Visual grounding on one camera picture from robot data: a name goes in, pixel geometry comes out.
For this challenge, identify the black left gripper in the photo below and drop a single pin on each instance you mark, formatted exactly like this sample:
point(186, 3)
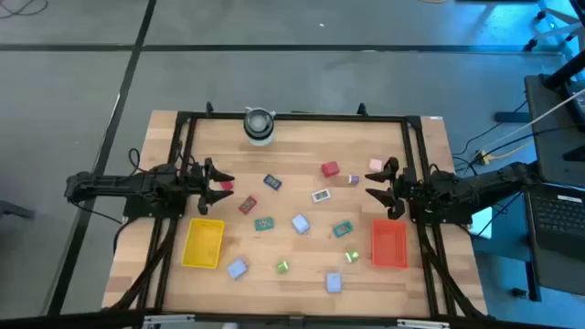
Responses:
point(196, 178)

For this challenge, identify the black aluminium table frame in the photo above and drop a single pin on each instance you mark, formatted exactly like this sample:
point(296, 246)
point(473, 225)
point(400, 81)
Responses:
point(320, 117)

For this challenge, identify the black work desk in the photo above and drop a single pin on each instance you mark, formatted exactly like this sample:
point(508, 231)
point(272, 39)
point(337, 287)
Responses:
point(553, 137)

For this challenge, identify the lavender wall charger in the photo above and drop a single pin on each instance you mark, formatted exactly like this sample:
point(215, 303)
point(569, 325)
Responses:
point(237, 268)
point(301, 224)
point(333, 282)

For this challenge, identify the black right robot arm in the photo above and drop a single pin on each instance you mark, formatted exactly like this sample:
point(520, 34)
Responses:
point(480, 185)

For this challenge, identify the dark grey furniture foot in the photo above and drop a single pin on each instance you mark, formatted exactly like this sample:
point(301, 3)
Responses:
point(13, 210)

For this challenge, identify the small red block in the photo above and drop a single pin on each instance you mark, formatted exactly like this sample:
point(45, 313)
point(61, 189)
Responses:
point(226, 185)

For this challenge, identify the red cube charger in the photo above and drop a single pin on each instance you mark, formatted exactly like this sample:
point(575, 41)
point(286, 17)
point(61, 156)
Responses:
point(330, 168)

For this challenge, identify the yellow plastic basket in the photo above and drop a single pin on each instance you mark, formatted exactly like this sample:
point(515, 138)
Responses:
point(203, 243)

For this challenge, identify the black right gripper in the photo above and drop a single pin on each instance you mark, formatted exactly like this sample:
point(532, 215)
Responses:
point(407, 187)

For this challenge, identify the white cylinder lamp black rim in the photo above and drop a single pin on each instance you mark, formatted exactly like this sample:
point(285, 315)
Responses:
point(259, 125)

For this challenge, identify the grey office chair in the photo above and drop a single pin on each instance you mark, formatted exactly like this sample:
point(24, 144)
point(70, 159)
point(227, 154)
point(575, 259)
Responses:
point(555, 27)

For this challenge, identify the red digital display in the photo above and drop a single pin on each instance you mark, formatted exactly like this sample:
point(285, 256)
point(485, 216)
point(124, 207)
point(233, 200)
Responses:
point(247, 204)

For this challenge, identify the orange plastic basket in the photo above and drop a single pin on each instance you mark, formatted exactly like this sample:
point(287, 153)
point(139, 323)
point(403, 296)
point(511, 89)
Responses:
point(389, 243)

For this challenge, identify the black camera crossbar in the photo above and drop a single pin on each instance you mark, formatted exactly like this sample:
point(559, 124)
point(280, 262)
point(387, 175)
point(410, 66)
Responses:
point(68, 322)

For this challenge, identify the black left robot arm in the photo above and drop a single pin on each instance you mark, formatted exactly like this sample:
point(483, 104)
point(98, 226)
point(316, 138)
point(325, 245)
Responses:
point(114, 183)

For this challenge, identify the pink cube charger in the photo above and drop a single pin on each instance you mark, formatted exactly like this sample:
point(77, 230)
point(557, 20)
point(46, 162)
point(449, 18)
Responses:
point(375, 164)

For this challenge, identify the teal digital display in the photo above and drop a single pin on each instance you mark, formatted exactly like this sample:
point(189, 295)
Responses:
point(342, 229)
point(263, 223)

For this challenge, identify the purple white charger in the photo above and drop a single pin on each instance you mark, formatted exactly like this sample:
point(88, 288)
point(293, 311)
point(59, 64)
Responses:
point(353, 179)

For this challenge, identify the blue digital display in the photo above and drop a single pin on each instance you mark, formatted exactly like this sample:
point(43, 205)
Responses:
point(272, 182)

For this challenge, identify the black laptop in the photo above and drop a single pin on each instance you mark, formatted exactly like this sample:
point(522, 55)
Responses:
point(557, 219)

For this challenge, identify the white paper sheet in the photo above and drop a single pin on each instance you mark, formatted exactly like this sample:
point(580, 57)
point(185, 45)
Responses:
point(482, 226)

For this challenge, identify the black vertical mast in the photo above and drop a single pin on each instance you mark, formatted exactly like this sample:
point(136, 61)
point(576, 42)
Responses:
point(564, 71)

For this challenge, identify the green white wall charger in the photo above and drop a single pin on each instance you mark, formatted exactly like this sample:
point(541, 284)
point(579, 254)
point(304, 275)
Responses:
point(282, 267)
point(351, 256)

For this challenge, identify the black frame clamp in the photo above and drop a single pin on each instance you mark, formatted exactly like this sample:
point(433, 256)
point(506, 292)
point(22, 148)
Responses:
point(209, 109)
point(362, 109)

